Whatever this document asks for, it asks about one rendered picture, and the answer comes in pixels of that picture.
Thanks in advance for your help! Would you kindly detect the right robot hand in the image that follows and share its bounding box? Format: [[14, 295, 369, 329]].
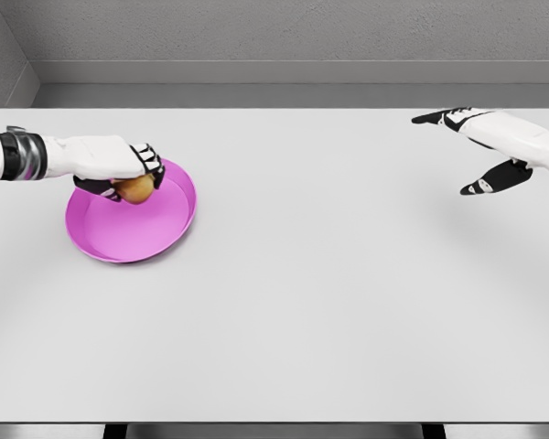
[[411, 107, 549, 197]]

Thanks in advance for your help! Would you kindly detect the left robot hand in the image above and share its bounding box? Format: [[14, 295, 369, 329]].
[[68, 134, 167, 203]]

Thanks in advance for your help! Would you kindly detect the yellow-brown apple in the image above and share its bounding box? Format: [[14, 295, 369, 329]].
[[113, 173, 156, 205]]

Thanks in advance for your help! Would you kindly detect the pink round plate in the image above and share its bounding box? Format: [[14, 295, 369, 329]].
[[64, 156, 198, 265]]

